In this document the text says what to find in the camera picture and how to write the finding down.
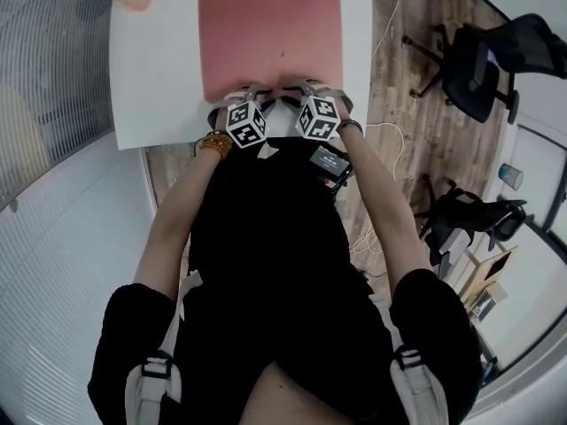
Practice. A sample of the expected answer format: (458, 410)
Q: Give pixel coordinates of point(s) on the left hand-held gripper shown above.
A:
(246, 124)

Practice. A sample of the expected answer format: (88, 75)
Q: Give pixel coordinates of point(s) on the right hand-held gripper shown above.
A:
(319, 120)

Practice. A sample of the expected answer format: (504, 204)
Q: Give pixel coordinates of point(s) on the pink desk mat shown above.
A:
(270, 29)

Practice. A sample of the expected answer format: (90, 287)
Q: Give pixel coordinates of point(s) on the person's right forearm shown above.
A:
(390, 219)

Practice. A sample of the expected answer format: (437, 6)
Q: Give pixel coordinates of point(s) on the person's left forearm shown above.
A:
(173, 228)

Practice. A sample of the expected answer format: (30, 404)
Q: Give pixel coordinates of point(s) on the black wristband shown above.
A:
(351, 126)

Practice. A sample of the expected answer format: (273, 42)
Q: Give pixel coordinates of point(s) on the black device with screen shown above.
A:
(330, 163)

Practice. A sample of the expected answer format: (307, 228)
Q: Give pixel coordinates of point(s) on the white table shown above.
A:
(155, 82)

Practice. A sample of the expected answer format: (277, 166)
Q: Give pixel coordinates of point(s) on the person's black clothing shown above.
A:
(274, 259)

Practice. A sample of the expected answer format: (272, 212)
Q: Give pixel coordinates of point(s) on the black mesh office chair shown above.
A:
(478, 82)

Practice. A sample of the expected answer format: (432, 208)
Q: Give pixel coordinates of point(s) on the black office chair grey seat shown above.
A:
(469, 215)

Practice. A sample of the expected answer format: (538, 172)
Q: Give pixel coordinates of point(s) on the mesh waste bin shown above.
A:
(510, 176)

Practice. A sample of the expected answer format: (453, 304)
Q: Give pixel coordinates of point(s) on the wooden board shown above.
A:
(491, 277)

